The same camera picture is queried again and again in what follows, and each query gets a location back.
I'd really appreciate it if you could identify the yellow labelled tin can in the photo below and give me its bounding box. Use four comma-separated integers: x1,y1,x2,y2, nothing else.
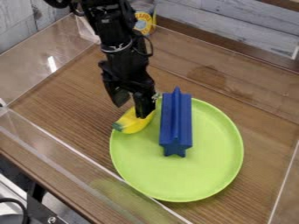
131,0,157,36

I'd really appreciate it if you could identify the yellow toy banana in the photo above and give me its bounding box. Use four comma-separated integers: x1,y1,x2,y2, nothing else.
112,107,155,134

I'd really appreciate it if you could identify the black cable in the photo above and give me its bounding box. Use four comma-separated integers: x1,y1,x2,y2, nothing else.
0,197,34,224

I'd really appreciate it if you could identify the clear acrylic corner bracket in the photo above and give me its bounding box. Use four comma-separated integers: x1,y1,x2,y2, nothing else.
76,17,100,45

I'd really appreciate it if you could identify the clear acrylic front wall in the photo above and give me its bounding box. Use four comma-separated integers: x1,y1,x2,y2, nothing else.
0,100,193,224

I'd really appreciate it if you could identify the green round plate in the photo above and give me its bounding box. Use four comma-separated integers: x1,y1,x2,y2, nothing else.
110,99,245,202

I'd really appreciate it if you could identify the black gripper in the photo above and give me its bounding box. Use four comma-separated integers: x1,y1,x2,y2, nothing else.
98,47,155,119

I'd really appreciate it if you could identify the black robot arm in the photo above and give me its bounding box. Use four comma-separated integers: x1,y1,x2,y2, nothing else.
43,0,155,119

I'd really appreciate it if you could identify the black metal table bracket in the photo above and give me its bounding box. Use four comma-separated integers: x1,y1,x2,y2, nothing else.
27,201,67,224

